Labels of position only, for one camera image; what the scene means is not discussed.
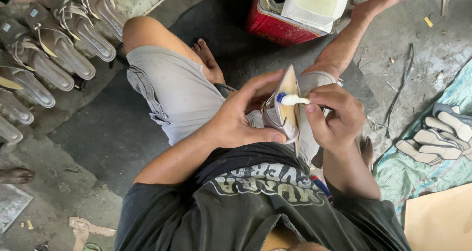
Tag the person's grey shorts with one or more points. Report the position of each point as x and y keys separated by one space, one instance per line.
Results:
x=177 y=89

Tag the person's black printed shirt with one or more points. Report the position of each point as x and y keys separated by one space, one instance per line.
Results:
x=239 y=221

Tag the beige offcut scrap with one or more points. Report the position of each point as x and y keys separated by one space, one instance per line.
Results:
x=86 y=227

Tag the dark rubber floor mat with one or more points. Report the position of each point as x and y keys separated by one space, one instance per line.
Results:
x=107 y=133

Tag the person's left leg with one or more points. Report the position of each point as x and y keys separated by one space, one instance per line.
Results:
x=162 y=35

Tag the white plastic glue container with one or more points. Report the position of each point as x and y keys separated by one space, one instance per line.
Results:
x=313 y=4

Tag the teal plastic sheet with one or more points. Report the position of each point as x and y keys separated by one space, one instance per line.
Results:
x=409 y=177

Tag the yellow scrap piece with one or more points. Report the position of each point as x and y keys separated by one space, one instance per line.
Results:
x=428 y=22

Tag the pile of beige shoe insoles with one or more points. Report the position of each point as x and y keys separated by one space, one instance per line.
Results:
x=438 y=136

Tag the grey sandal with tan insole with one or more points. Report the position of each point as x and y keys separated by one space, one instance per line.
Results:
x=285 y=118

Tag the person's right leg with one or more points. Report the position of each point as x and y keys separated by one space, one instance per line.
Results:
x=354 y=33

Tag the person's right hand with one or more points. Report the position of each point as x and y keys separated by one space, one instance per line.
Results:
x=341 y=120

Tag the grey metal plate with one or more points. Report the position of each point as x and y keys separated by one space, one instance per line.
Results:
x=13 y=206

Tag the person's left hand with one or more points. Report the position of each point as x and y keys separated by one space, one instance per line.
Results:
x=230 y=122

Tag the person's leg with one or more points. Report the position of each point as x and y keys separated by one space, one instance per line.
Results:
x=354 y=33
x=162 y=35

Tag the red metal tin can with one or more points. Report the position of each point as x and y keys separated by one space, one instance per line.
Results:
x=274 y=22

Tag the white glue brush blue band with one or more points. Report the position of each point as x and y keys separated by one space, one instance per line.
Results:
x=293 y=99

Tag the black rubber strip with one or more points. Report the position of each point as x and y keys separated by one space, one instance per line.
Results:
x=400 y=89

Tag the beige cardboard sheet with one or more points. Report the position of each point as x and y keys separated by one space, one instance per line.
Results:
x=440 y=221

